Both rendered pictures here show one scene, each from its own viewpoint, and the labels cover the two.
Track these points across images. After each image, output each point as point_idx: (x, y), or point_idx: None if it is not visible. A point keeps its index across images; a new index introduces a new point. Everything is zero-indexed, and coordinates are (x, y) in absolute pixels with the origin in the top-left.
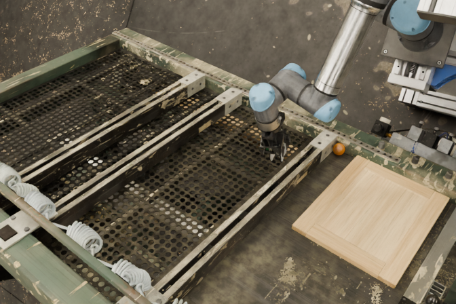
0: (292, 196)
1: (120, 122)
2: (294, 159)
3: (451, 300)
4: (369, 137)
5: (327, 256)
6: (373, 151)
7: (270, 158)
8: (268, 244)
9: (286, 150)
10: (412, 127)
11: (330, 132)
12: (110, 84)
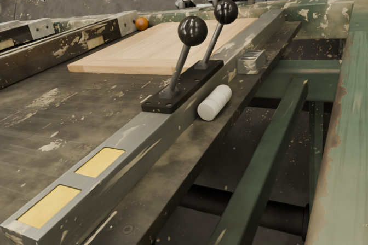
0: (82, 56)
1: None
2: (82, 25)
3: (285, 88)
4: (171, 9)
5: (108, 76)
6: (173, 11)
7: None
8: (29, 87)
9: None
10: None
11: (130, 11)
12: None
